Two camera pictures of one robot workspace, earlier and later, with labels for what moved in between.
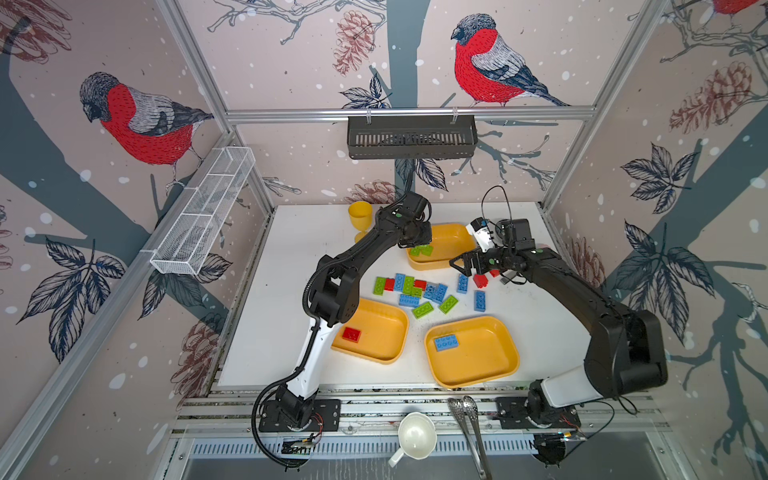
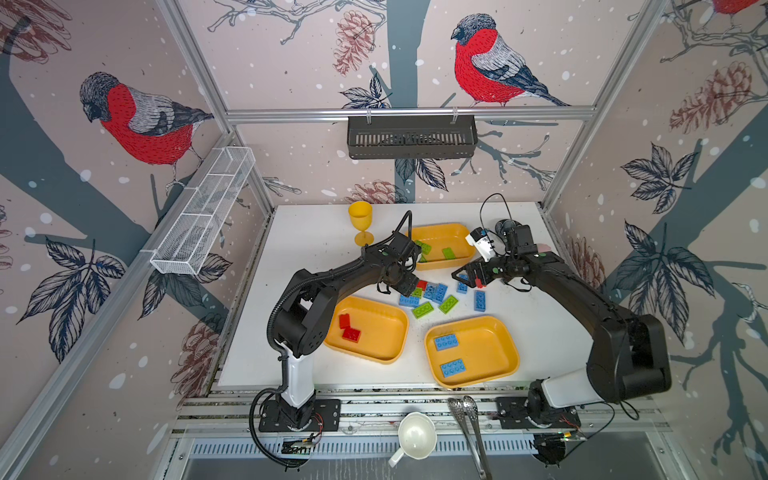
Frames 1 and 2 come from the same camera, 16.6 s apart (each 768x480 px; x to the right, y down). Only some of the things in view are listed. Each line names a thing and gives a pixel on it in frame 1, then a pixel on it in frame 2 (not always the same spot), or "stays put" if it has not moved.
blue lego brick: [446, 342] stays put
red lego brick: [351, 335] stays put
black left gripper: [426, 235] → [409, 285]
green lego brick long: [426, 249] stays put
